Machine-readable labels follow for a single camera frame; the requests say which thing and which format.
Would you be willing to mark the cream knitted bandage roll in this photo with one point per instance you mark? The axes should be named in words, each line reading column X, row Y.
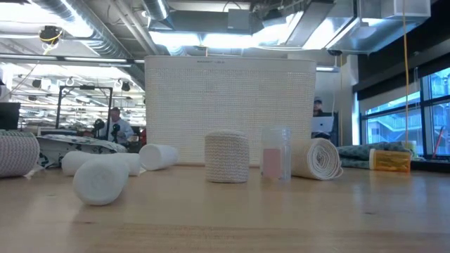
column 226, row 158

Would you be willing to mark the white perforated plastic basket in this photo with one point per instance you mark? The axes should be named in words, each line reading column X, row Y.
column 228, row 95

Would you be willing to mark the clear vial pink label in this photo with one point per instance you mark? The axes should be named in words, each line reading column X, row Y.
column 272, row 163

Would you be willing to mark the beige elastic bandage roll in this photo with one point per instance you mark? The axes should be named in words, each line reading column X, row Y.
column 316, row 160

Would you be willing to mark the orange pill bottle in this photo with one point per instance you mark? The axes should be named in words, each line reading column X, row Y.
column 390, row 161

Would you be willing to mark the grey mesh bandage roll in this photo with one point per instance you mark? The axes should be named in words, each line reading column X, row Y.
column 17, row 154

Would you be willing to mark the black background robot arm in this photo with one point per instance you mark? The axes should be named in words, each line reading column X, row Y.
column 115, row 130
column 99, row 126

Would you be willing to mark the red background object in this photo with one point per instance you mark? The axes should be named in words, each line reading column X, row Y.
column 143, row 137

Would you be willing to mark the person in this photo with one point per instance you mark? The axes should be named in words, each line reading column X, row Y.
column 318, row 105
column 115, row 113

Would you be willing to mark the white laptop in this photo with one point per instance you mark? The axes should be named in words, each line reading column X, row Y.
column 321, row 123

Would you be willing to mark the black standing panel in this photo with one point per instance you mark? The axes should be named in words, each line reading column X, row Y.
column 325, row 140

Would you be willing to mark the grey ceiling box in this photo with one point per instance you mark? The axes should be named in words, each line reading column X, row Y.
column 239, row 19

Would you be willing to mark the teal patterned folded cloth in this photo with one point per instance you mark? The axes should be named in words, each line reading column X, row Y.
column 355, row 152

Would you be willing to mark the red stick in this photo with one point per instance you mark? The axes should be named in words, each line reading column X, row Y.
column 438, row 140

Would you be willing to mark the black monitor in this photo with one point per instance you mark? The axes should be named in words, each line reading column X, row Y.
column 8, row 116

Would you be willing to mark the black dome security camera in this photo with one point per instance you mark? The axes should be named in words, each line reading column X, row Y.
column 334, row 52

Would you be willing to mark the black background rig frame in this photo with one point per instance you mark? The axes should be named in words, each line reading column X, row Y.
column 84, row 87

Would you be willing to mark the black aluminium table frame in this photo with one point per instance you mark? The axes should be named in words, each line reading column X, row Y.
column 432, row 166

